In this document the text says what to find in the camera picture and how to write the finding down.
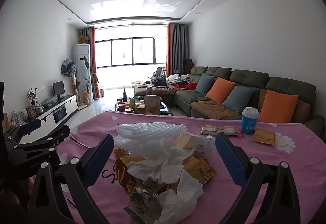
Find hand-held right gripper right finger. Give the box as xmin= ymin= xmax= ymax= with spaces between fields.
xmin=215 ymin=132 xmax=301 ymax=224

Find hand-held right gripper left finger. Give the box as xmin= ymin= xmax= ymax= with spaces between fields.
xmin=27 ymin=134 xmax=115 ymax=224

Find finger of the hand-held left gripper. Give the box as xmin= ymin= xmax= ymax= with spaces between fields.
xmin=8 ymin=125 xmax=70 ymax=171
xmin=4 ymin=120 xmax=42 ymax=149

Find gold foil wrapper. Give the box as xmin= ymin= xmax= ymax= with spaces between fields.
xmin=113 ymin=147 xmax=143 ymax=194
xmin=183 ymin=154 xmax=217 ymax=185

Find white paper cup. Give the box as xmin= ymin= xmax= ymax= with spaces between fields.
xmin=176 ymin=133 xmax=217 ymax=157

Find white foam fruit net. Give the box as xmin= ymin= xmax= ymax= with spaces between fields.
xmin=113 ymin=136 xmax=166 ymax=150
xmin=116 ymin=122 xmax=184 ymax=141

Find white tissue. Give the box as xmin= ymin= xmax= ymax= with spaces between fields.
xmin=127 ymin=147 xmax=196 ymax=184
xmin=154 ymin=170 xmax=204 ymax=224

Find clear wrapped ornament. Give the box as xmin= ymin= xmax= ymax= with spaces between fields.
xmin=10 ymin=110 xmax=22 ymax=128

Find painted wooden vase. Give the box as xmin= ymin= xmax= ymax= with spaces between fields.
xmin=2 ymin=113 xmax=11 ymax=133

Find blue vase with branches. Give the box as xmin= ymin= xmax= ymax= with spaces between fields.
xmin=27 ymin=87 xmax=38 ymax=107

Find clear packet with white disc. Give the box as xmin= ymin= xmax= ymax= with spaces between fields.
xmin=222 ymin=126 xmax=245 ymax=138

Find pink flower printed blanket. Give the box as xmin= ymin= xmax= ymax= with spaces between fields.
xmin=55 ymin=110 xmax=326 ymax=224

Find white tv cabinet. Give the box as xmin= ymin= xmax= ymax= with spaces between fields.
xmin=10 ymin=94 xmax=79 ymax=143

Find clear plastic bag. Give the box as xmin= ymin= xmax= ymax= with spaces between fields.
xmin=42 ymin=95 xmax=58 ymax=106

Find brown snack packet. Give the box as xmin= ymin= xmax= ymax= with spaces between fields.
xmin=201 ymin=125 xmax=225 ymax=136

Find gold snack packet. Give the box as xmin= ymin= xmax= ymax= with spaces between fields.
xmin=250 ymin=129 xmax=277 ymax=146

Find blue and white cup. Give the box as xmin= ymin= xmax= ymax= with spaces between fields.
xmin=241 ymin=107 xmax=260 ymax=135

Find black monitor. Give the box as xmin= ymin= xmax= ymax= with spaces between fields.
xmin=53 ymin=81 xmax=65 ymax=99

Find tall leafy potted plant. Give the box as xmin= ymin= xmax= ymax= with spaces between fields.
xmin=76 ymin=56 xmax=100 ymax=107

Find wooden coat stand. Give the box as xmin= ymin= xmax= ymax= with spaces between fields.
xmin=72 ymin=75 xmax=80 ymax=106

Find large blue cushion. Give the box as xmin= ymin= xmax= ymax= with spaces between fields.
xmin=222 ymin=85 xmax=255 ymax=113

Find blue patterned cloth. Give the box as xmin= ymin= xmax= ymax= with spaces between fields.
xmin=60 ymin=59 xmax=77 ymax=78

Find group of wooden lid jars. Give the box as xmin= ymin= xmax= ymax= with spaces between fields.
xmin=116 ymin=102 xmax=153 ymax=115

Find orange cushion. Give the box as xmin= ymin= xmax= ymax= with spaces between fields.
xmin=206 ymin=77 xmax=237 ymax=104
xmin=258 ymin=89 xmax=299 ymax=124

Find white standing air conditioner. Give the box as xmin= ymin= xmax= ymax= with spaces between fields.
xmin=72 ymin=44 xmax=91 ymax=106

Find brown paper bag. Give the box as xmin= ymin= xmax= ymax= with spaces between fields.
xmin=144 ymin=95 xmax=162 ymax=115

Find grey and orange curtain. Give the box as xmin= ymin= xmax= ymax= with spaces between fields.
xmin=81 ymin=26 xmax=101 ymax=99
xmin=166 ymin=22 xmax=190 ymax=79

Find small blue cushion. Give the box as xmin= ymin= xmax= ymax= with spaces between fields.
xmin=196 ymin=73 xmax=215 ymax=95

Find dark coffee table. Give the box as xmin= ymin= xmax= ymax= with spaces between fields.
xmin=114 ymin=96 xmax=176 ymax=116

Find grey green sofa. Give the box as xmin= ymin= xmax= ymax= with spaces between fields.
xmin=176 ymin=65 xmax=325 ymax=135

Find brown ottoman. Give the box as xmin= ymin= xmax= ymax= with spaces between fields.
xmin=134 ymin=84 xmax=179 ymax=102

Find pile of white clothes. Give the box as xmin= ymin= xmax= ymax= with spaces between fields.
xmin=167 ymin=73 xmax=190 ymax=84

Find large window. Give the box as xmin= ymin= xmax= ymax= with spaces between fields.
xmin=94 ymin=26 xmax=169 ymax=90

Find grey office chair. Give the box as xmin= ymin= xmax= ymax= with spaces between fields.
xmin=146 ymin=66 xmax=167 ymax=85

